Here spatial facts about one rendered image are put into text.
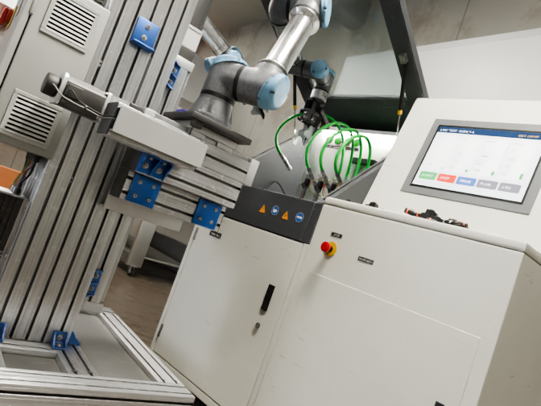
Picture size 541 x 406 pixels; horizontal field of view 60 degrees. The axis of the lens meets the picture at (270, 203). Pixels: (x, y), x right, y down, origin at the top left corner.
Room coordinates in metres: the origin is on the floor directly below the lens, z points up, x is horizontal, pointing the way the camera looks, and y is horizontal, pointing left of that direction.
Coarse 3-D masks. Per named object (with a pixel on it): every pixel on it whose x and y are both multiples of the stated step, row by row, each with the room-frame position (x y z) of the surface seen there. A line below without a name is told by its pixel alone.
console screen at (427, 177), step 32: (448, 128) 1.78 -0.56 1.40; (480, 128) 1.70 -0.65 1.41; (512, 128) 1.62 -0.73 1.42; (416, 160) 1.81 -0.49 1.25; (448, 160) 1.72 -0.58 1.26; (480, 160) 1.64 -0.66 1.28; (512, 160) 1.57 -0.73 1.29; (416, 192) 1.74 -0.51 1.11; (448, 192) 1.66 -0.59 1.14; (480, 192) 1.58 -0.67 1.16; (512, 192) 1.52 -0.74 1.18
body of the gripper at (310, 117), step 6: (306, 102) 2.06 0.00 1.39; (312, 102) 2.06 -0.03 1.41; (318, 102) 2.06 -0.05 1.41; (306, 108) 2.05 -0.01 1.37; (312, 108) 2.05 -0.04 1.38; (318, 108) 2.07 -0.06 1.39; (306, 114) 2.04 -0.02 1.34; (312, 114) 2.04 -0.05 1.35; (318, 114) 2.06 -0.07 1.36; (300, 120) 2.09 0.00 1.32; (306, 120) 2.03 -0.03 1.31; (312, 120) 2.05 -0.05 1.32; (318, 120) 2.07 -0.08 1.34
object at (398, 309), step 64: (384, 192) 1.83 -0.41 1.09; (320, 256) 1.66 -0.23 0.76; (384, 256) 1.49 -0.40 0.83; (448, 256) 1.35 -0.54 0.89; (512, 256) 1.23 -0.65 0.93; (320, 320) 1.60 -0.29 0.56; (384, 320) 1.44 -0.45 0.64; (448, 320) 1.31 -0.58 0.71; (512, 320) 1.26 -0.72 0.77; (320, 384) 1.54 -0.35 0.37; (384, 384) 1.39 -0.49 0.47; (448, 384) 1.27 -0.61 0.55; (512, 384) 1.38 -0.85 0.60
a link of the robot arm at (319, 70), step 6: (306, 60) 1.98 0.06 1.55; (318, 60) 1.94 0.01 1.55; (306, 66) 1.97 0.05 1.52; (312, 66) 1.94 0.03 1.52; (318, 66) 1.93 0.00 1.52; (324, 66) 1.93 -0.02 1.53; (306, 72) 1.98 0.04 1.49; (312, 72) 1.95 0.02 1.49; (318, 72) 1.93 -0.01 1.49; (324, 72) 1.94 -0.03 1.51; (312, 78) 1.99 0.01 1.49; (318, 78) 1.97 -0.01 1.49; (324, 78) 1.98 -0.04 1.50; (330, 78) 2.02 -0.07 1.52; (318, 84) 2.04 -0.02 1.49; (324, 84) 2.03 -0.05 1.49
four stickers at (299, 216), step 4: (264, 204) 1.93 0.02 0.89; (260, 208) 1.94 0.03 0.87; (264, 208) 1.92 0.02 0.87; (272, 208) 1.89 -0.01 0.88; (276, 208) 1.87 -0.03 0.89; (260, 212) 1.93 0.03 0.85; (264, 212) 1.91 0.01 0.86; (272, 212) 1.88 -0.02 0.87; (276, 212) 1.87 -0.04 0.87; (284, 212) 1.84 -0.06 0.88; (288, 212) 1.82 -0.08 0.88; (300, 212) 1.78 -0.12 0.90; (284, 216) 1.83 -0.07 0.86; (288, 216) 1.82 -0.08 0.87; (296, 216) 1.79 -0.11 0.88; (300, 216) 1.77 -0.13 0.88; (296, 220) 1.78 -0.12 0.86; (300, 220) 1.77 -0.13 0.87
